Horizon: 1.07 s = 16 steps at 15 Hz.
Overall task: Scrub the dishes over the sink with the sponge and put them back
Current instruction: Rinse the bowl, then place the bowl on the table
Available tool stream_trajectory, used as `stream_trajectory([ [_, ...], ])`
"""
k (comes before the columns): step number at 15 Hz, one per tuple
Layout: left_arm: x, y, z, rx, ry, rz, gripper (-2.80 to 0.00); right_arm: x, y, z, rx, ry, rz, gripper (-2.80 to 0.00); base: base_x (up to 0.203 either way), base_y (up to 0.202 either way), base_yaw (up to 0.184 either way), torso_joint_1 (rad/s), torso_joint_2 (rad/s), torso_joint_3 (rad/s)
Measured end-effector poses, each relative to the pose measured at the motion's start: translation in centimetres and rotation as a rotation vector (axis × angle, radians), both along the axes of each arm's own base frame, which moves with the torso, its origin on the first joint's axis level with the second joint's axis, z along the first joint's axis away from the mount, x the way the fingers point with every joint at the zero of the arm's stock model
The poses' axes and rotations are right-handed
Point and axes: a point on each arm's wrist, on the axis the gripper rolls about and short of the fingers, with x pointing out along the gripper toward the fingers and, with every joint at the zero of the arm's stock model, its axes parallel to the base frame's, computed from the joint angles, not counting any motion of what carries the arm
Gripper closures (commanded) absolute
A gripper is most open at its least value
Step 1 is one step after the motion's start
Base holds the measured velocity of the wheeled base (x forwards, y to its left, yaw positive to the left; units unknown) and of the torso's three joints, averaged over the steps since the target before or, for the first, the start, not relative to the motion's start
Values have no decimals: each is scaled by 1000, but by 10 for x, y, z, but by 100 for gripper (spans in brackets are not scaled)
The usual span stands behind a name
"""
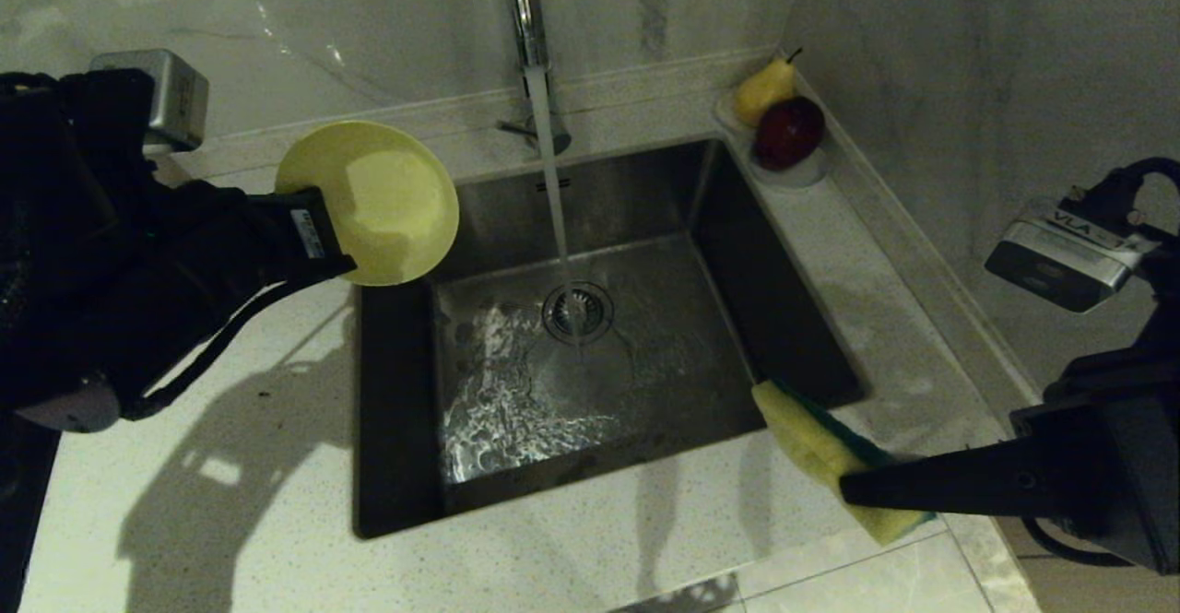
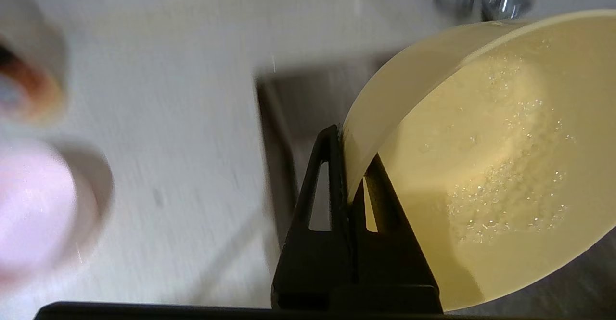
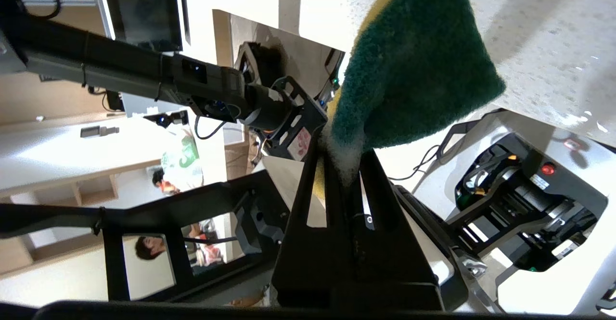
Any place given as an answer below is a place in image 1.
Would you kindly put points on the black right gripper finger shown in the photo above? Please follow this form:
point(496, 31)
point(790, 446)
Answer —
point(949, 484)

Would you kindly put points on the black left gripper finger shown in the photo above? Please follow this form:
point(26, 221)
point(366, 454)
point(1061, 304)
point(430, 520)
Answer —
point(313, 235)

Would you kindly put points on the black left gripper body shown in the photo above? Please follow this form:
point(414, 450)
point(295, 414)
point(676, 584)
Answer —
point(138, 244)

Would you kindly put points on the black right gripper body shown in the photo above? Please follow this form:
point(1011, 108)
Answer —
point(1115, 465)

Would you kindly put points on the yellow plastic bowl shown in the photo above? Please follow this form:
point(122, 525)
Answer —
point(387, 198)

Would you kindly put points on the green and yellow sponge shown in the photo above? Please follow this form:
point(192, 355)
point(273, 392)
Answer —
point(802, 438)

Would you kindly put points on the chrome faucet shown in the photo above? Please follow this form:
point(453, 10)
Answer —
point(525, 5)

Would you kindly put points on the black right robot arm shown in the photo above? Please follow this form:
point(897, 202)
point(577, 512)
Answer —
point(1166, 318)

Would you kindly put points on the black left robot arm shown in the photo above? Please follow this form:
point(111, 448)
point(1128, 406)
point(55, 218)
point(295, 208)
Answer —
point(55, 318)

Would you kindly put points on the metal sink drain strainer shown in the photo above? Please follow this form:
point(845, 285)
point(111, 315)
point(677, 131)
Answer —
point(595, 313)

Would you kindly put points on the stainless steel sink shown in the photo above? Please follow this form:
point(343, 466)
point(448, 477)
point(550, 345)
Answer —
point(737, 253)

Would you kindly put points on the light wooden cabinet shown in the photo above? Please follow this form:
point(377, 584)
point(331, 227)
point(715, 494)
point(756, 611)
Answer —
point(1042, 585)

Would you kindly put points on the running water stream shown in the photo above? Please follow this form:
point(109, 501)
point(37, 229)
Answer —
point(553, 189)

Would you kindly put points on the black induction cooktop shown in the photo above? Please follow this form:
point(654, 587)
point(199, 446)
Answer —
point(23, 521)

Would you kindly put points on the white fruit tray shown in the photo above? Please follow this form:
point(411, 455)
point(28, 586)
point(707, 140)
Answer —
point(797, 177)

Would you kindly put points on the dark red apple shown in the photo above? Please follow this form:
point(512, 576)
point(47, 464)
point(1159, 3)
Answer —
point(788, 132)

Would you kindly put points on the yellow pear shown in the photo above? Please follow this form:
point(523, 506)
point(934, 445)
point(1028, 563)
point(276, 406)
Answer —
point(761, 92)

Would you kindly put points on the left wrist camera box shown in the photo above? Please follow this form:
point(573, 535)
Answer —
point(171, 97)

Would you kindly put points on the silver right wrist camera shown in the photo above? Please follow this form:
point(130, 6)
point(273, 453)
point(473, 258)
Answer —
point(1060, 258)

